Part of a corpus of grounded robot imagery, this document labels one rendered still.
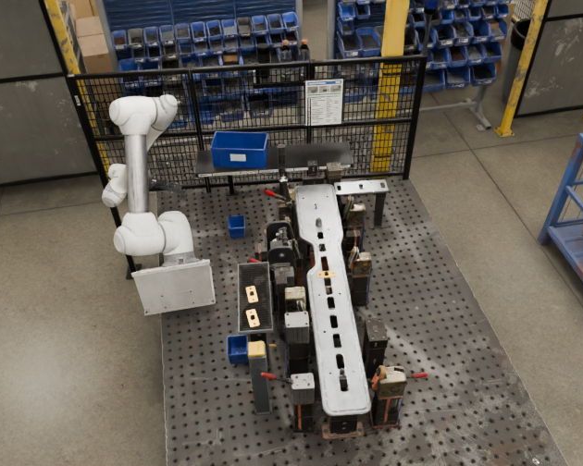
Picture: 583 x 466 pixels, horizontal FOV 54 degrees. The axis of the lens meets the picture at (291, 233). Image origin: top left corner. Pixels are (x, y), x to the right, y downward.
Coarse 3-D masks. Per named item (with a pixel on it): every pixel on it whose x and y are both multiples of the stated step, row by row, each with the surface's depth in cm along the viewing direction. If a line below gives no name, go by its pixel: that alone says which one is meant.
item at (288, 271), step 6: (276, 270) 261; (282, 270) 260; (288, 270) 260; (288, 276) 258; (288, 282) 260; (276, 288) 263; (276, 306) 277; (276, 312) 280; (276, 318) 283; (276, 330) 282
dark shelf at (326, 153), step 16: (304, 144) 337; (320, 144) 337; (336, 144) 337; (208, 160) 328; (272, 160) 327; (288, 160) 327; (304, 160) 326; (320, 160) 326; (336, 160) 326; (352, 160) 326; (208, 176) 322
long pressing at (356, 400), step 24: (312, 192) 311; (312, 216) 297; (336, 216) 296; (312, 240) 284; (336, 240) 284; (336, 264) 272; (312, 288) 262; (336, 288) 262; (312, 312) 252; (336, 312) 252; (360, 360) 235; (336, 384) 227; (360, 384) 226; (336, 408) 219; (360, 408) 219
